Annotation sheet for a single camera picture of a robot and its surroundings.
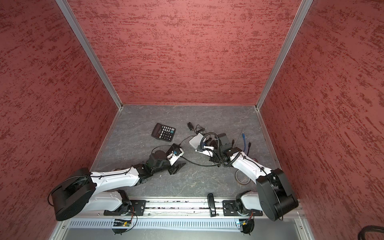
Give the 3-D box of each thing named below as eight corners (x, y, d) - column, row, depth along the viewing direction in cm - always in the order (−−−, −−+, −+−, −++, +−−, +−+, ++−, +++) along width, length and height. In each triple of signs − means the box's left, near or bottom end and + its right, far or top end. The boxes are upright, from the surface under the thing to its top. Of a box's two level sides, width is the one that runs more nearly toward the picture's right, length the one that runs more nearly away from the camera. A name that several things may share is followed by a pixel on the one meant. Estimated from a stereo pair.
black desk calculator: (151, 136, 105) (149, 133, 102) (158, 125, 111) (157, 122, 108) (170, 142, 101) (170, 140, 99) (176, 131, 108) (176, 128, 105)
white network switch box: (195, 150, 98) (195, 148, 96) (188, 143, 101) (187, 141, 99) (206, 140, 102) (206, 138, 101) (199, 134, 106) (199, 132, 104)
